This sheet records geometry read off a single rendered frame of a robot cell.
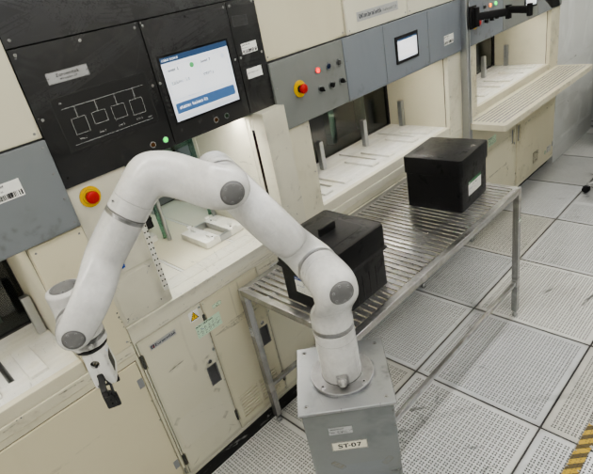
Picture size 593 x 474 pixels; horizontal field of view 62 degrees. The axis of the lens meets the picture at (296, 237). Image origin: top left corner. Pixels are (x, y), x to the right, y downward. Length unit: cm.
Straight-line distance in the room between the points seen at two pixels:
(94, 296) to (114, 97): 76
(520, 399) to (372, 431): 113
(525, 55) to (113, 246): 391
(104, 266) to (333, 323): 60
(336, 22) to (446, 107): 109
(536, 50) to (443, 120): 150
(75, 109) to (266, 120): 71
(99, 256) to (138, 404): 97
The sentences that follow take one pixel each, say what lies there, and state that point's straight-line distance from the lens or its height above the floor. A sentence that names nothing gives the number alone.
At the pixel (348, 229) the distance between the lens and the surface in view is 177.
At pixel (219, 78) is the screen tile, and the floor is 156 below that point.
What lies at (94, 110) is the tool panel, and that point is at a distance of 166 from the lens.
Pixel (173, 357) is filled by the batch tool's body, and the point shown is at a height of 65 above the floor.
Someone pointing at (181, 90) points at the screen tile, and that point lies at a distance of 180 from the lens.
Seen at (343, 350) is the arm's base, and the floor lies 90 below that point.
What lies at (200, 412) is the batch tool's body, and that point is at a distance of 222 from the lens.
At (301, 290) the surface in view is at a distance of 182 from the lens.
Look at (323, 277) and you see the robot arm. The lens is 123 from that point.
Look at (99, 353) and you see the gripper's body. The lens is 126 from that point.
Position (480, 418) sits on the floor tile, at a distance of 244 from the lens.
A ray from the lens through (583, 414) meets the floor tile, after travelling 253.
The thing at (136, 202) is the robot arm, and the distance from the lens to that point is 110.
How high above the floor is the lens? 183
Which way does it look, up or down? 27 degrees down
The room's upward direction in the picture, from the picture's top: 12 degrees counter-clockwise
